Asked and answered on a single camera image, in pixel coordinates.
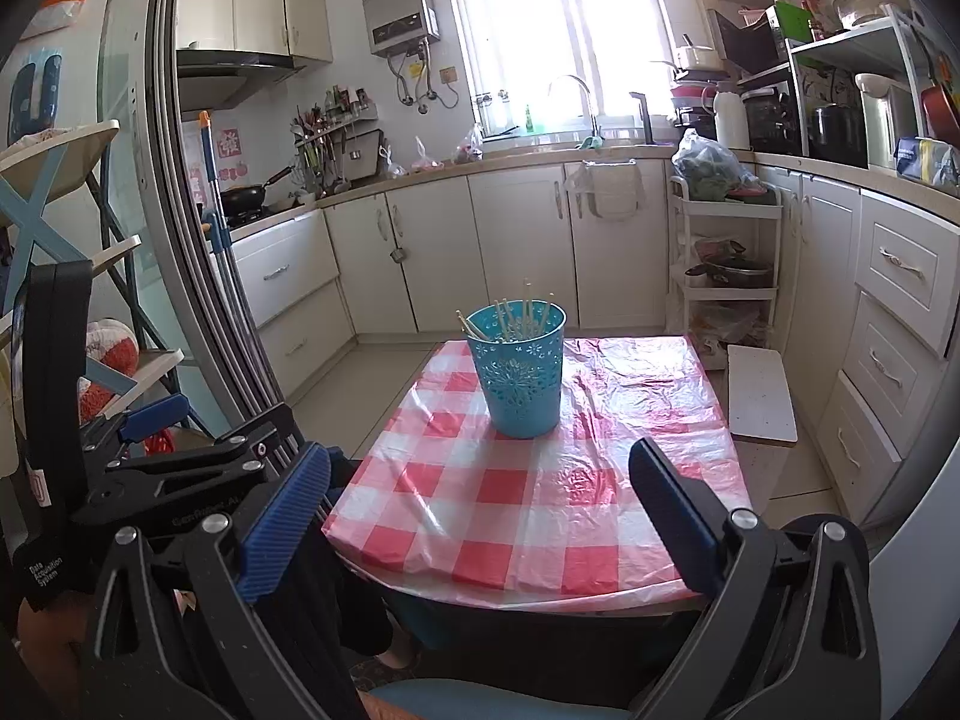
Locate white countertop shelf stand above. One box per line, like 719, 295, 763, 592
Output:
787, 4, 960, 166

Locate black toaster oven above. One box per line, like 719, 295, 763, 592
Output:
742, 86, 807, 155

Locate lidded pot in cart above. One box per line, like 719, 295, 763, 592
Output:
686, 240, 773, 290

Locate white flat board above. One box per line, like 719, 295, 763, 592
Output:
727, 345, 797, 445

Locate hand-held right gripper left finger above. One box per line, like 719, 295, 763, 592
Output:
79, 444, 353, 720

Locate blue carton box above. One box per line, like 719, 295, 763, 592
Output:
896, 136, 960, 188

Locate black cooking pot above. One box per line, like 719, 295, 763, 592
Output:
808, 103, 869, 166

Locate cream and blue shoe rack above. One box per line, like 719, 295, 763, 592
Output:
0, 120, 188, 481

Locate red wall stickers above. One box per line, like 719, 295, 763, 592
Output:
191, 127, 248, 203

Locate person's left leg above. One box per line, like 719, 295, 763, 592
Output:
255, 457, 397, 657

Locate blue perforated plastic basket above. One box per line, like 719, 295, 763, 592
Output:
466, 301, 567, 440

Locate range hood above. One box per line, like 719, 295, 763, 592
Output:
176, 51, 305, 113

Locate red white checkered tablecloth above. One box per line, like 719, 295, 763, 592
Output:
322, 336, 755, 601

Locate set of wooden chopsticks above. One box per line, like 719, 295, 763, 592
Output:
456, 277, 560, 346

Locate blue seat cushion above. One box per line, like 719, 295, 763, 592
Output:
367, 679, 638, 720

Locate kitchen window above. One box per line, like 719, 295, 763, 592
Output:
442, 0, 676, 140

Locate wall water heater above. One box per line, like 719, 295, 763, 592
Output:
358, 0, 442, 57

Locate black frying pan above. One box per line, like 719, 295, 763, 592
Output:
220, 165, 295, 215

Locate white hanging door bin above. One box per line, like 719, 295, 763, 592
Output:
562, 159, 646, 222

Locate chrome sink faucet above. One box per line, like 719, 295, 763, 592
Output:
547, 75, 601, 137

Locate stack of pots and dishes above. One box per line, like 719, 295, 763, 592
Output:
671, 34, 721, 143

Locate wall utensil rack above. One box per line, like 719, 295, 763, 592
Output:
292, 86, 380, 192

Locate green box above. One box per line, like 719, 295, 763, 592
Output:
772, 0, 815, 42

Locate blue dotted fabric item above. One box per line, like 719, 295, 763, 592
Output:
7, 52, 65, 143

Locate grey sliding door frame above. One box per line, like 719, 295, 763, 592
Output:
97, 0, 293, 428

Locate black microwave oven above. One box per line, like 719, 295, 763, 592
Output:
709, 7, 788, 76

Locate white thermos jug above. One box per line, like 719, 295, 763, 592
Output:
714, 84, 751, 151

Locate orange white plush slipper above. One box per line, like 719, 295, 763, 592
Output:
79, 319, 141, 421

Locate white water boiler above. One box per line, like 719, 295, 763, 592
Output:
855, 73, 920, 170

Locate red pan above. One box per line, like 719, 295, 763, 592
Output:
921, 79, 960, 147

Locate white rolling storage cart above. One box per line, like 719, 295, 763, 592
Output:
667, 176, 785, 361

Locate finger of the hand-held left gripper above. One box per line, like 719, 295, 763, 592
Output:
97, 403, 301, 500
82, 392, 188, 466

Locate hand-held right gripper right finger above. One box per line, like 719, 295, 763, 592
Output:
628, 436, 882, 720

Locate cream upper kitchen cabinets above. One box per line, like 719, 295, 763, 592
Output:
176, 0, 335, 65

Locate plastic bag of greens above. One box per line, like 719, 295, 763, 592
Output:
671, 127, 766, 202

